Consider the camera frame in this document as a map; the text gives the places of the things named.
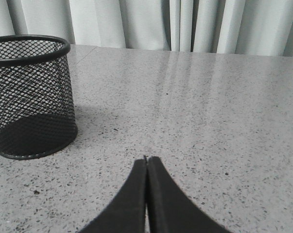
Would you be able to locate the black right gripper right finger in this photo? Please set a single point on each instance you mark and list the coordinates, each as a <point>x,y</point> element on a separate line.
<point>169,209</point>

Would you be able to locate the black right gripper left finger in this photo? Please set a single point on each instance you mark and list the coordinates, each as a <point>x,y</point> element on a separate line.
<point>126,212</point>

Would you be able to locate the black mesh pencil cup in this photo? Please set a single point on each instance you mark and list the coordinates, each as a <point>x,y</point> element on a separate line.
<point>37,115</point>

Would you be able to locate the white curtain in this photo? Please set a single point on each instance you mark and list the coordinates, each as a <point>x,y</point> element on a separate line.
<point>253,27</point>

